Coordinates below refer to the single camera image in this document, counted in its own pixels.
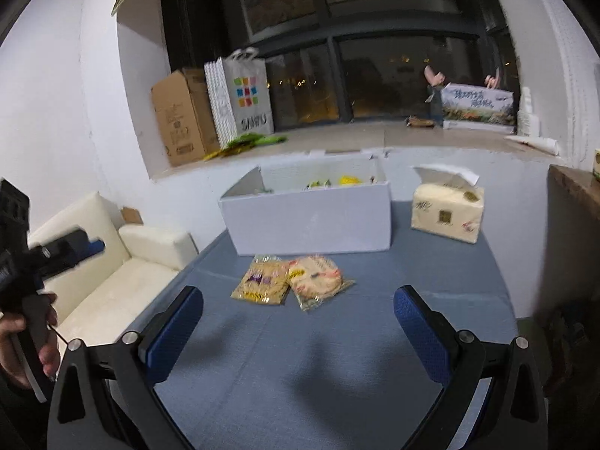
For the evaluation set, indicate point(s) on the green flat packets pile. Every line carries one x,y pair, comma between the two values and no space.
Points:
245,142

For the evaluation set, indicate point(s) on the purple label cracker packet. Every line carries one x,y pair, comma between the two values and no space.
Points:
265,282

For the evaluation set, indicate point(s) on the wooden side table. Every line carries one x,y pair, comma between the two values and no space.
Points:
571,257

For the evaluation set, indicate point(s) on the tissue paper pack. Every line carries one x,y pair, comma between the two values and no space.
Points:
448,202

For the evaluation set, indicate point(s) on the left hand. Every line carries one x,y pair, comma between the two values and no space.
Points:
29,351

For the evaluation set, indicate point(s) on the yellow sunflower seed bag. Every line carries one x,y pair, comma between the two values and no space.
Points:
349,181

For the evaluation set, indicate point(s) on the brown cardboard box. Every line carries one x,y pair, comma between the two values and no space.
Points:
184,116

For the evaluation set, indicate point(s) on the red label cracker packet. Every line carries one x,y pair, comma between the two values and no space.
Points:
315,279

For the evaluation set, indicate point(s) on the white storage box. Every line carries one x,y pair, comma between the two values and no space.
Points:
300,208

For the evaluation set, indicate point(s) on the white SANFU shopping bag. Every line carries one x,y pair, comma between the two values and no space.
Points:
239,96

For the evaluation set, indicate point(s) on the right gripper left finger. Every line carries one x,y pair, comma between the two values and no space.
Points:
148,360

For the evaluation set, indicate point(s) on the printed landscape box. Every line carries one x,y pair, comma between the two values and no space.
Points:
462,106

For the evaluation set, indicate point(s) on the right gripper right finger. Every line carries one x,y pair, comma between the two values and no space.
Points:
454,359

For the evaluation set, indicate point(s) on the cream leather sofa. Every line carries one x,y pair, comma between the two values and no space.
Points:
100,298

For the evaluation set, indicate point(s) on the brown snack on windowsill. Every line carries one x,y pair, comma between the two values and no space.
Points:
416,122

